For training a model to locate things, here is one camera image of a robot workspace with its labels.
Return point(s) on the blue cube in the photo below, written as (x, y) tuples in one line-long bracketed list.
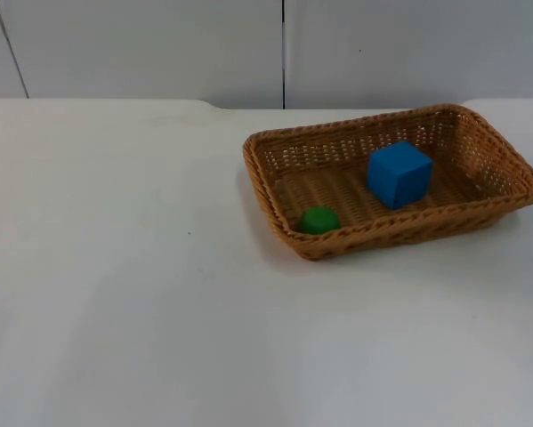
[(397, 174)]

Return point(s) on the pale brown wicker basket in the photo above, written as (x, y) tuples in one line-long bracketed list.
[(493, 178)]

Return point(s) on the green cylinder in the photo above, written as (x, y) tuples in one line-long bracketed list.
[(318, 220)]

